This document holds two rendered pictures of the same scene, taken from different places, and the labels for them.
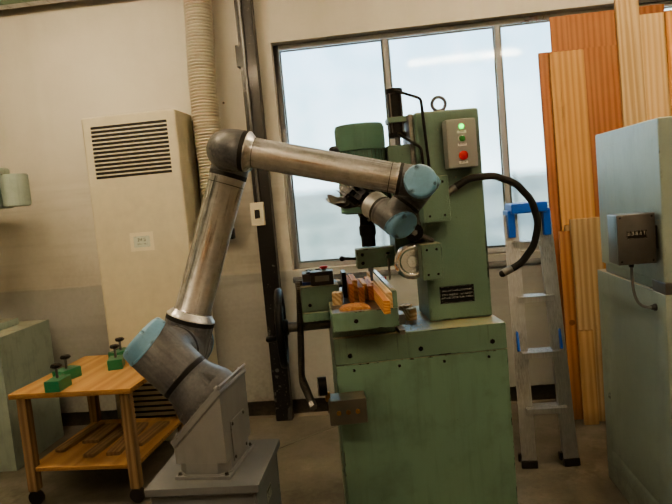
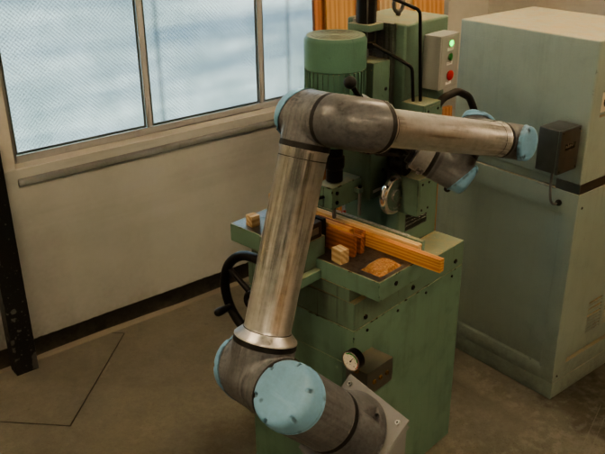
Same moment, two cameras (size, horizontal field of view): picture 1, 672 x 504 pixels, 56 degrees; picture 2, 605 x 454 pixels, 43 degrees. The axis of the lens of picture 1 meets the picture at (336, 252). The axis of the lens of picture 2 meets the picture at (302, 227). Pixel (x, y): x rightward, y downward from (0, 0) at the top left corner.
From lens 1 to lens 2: 178 cm
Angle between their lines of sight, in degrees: 47
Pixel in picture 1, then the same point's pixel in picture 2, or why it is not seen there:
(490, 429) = (444, 340)
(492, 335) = (456, 255)
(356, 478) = not seen: hidden behind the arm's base
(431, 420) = (411, 351)
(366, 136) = (363, 55)
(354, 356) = (368, 315)
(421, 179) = (530, 142)
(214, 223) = (310, 216)
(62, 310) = not seen: outside the picture
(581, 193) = not seen: hidden behind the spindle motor
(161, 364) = (337, 420)
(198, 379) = (369, 419)
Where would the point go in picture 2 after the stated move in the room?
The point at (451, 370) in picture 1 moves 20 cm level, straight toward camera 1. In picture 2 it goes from (428, 299) to (474, 325)
